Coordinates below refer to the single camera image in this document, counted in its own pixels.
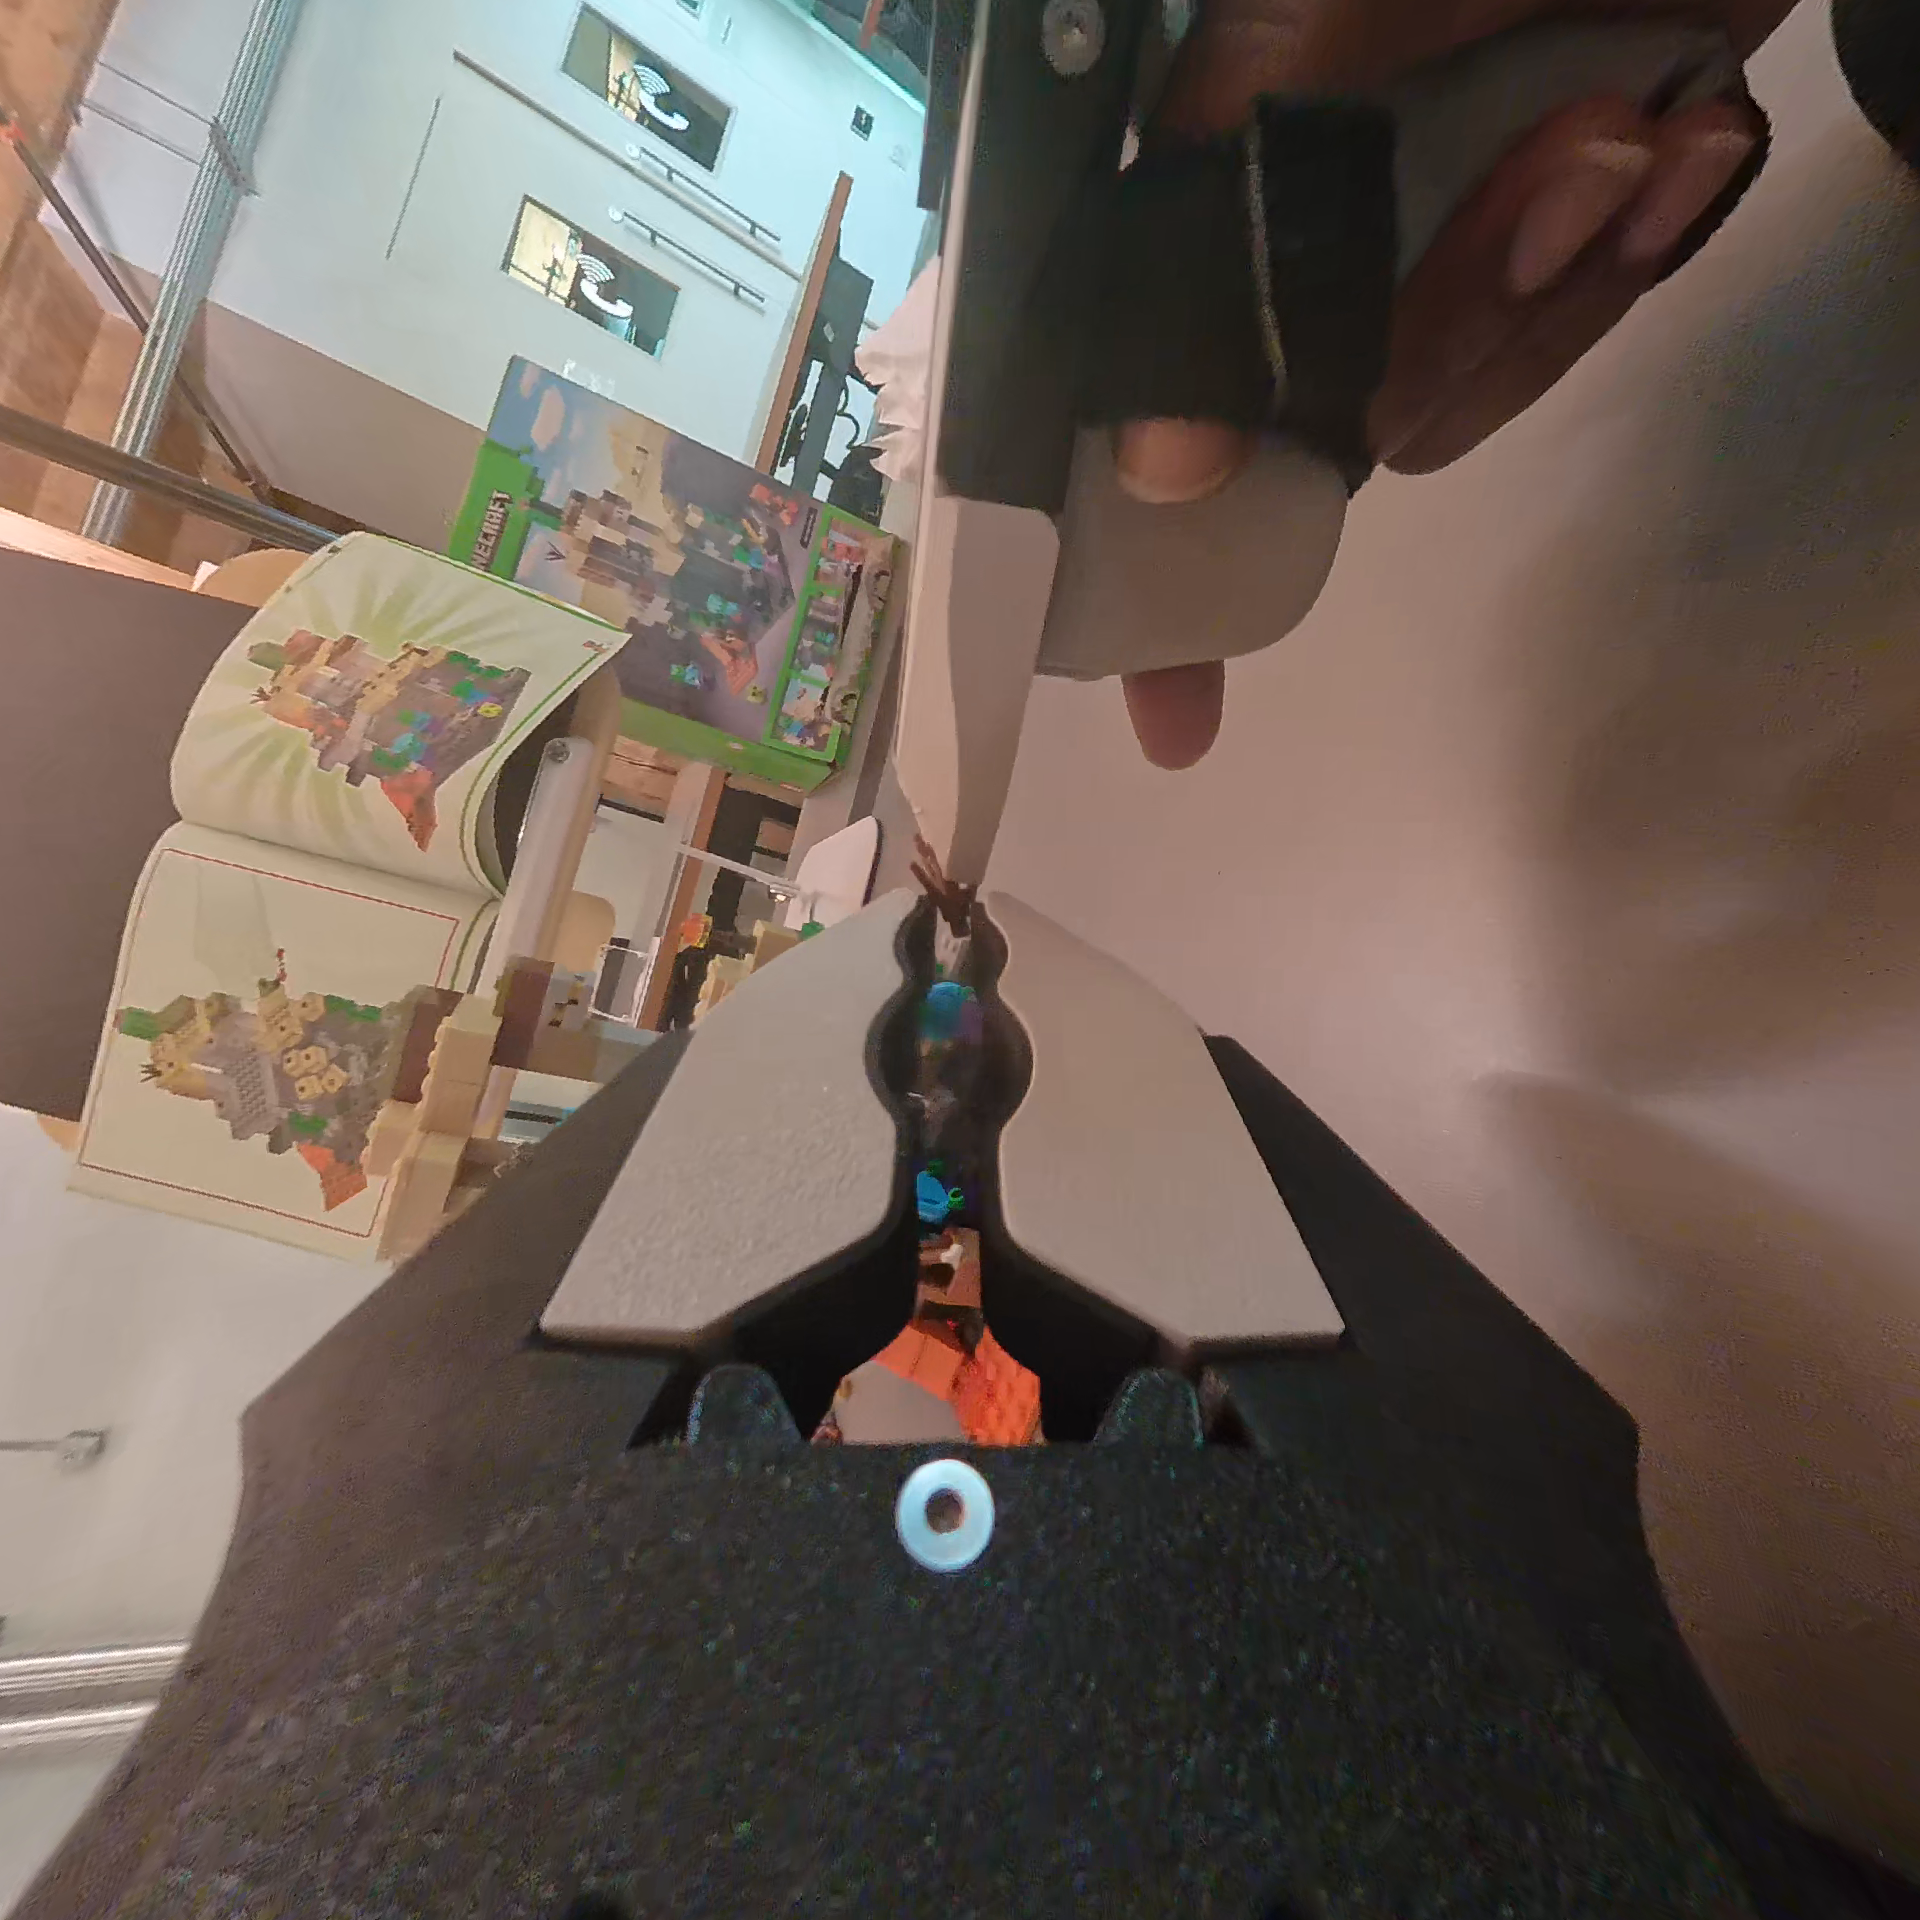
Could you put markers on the brown twig brick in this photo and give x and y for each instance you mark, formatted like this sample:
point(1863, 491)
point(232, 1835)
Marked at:
point(937, 885)

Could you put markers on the white book stand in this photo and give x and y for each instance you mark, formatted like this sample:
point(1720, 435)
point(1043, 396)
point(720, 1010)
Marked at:
point(543, 839)

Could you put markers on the person's right hand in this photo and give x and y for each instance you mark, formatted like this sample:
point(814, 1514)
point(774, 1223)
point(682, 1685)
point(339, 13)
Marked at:
point(1500, 346)

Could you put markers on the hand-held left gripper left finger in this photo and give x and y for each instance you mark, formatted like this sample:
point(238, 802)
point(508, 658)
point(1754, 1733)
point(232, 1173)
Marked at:
point(735, 1171)

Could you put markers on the grey desk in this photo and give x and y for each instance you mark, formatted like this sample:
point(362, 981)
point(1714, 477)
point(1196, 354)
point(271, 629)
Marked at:
point(1500, 902)

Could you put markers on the green toy set box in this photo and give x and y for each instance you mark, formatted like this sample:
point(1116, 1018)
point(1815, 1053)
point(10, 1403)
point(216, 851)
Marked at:
point(674, 570)

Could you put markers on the dark brown board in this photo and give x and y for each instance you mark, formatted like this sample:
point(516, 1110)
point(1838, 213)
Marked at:
point(90, 826)

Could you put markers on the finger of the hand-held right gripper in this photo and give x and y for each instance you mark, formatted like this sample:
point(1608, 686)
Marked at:
point(975, 675)

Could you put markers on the open instruction booklet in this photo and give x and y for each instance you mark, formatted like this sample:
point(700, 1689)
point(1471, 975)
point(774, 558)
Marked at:
point(299, 751)

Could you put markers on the toy brick model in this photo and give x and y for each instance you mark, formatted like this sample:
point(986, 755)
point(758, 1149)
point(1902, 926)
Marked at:
point(434, 1079)

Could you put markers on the white paper bag pile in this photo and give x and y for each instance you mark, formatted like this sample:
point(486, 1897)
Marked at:
point(902, 390)

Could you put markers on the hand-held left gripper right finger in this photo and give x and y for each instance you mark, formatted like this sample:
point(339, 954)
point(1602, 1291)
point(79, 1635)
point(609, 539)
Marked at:
point(1154, 1186)

